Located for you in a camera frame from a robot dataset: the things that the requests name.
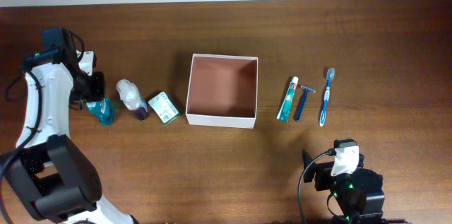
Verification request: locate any teal mouthwash bottle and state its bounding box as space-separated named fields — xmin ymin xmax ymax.
xmin=86 ymin=98 xmax=114 ymax=126

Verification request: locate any clear bottle with purple liquid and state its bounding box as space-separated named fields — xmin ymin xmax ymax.
xmin=117 ymin=79 xmax=149 ymax=121

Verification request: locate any green and white toothpaste tube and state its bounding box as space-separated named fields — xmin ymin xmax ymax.
xmin=277 ymin=76 xmax=299 ymax=122

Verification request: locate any green and white soap box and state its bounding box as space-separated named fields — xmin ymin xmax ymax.
xmin=148 ymin=92 xmax=181 ymax=125

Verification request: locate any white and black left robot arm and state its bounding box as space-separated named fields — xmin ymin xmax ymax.
xmin=1 ymin=48 xmax=137 ymax=223

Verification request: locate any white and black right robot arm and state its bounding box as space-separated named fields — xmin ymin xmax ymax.
xmin=297 ymin=138 xmax=406 ymax=224

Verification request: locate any blue disposable razor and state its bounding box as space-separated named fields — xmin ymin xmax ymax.
xmin=295 ymin=86 xmax=316 ymax=122

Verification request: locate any blue and white toothbrush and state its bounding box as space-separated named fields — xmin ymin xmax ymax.
xmin=319 ymin=68 xmax=335 ymax=126

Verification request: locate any white cardboard box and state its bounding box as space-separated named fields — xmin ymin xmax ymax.
xmin=185 ymin=54 xmax=258 ymax=129

